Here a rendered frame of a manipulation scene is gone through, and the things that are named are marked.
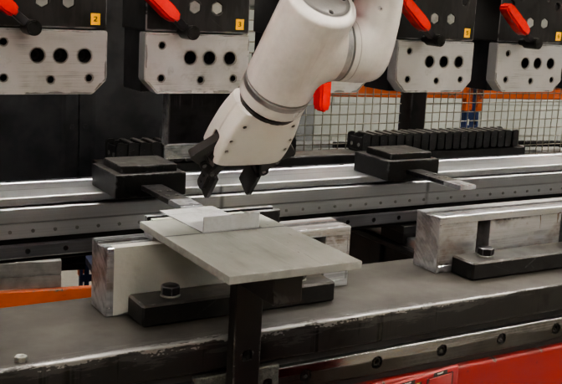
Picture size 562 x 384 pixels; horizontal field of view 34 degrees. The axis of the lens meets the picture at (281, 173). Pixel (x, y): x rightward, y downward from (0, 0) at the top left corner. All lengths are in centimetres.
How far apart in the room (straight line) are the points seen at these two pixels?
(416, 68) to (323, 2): 44
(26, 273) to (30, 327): 182
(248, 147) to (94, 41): 23
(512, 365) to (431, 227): 25
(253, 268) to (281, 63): 24
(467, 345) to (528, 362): 15
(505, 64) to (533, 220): 30
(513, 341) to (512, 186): 54
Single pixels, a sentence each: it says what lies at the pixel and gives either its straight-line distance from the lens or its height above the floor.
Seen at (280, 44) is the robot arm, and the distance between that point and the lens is 102.
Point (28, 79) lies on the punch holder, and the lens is 115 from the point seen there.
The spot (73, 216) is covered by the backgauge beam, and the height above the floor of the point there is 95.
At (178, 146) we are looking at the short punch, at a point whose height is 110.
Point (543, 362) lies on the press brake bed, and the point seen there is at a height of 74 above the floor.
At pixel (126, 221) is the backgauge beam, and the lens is 152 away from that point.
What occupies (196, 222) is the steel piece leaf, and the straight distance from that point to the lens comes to 125.
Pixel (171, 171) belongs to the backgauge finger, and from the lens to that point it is 149.
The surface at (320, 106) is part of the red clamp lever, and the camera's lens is 128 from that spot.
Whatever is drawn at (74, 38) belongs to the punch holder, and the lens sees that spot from 116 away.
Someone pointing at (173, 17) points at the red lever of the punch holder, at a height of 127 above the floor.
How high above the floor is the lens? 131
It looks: 11 degrees down
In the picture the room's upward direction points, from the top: 3 degrees clockwise
